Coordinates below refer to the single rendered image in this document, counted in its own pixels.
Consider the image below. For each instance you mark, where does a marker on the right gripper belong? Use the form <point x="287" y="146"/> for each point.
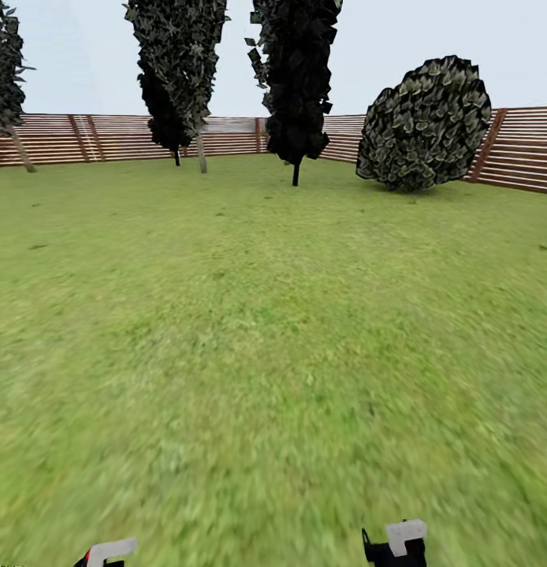
<point x="382" y="556"/>

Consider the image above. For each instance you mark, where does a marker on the bush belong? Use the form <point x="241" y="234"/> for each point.
<point x="428" y="128"/>

